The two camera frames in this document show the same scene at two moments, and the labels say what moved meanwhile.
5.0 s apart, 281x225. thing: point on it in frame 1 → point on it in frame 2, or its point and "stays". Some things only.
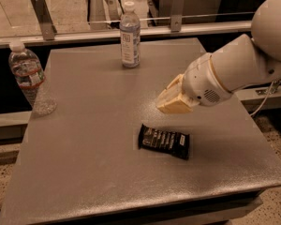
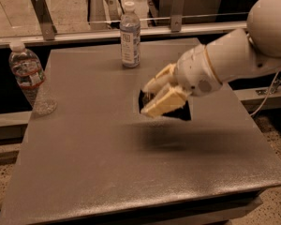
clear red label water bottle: x=30 y=76 stays
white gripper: x=200 y=82 → x=194 y=71
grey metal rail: x=113 y=36 stays
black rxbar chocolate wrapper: x=175 y=143 → x=183 y=112
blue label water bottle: x=130 y=37 stays
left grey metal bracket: x=43 y=15 stays
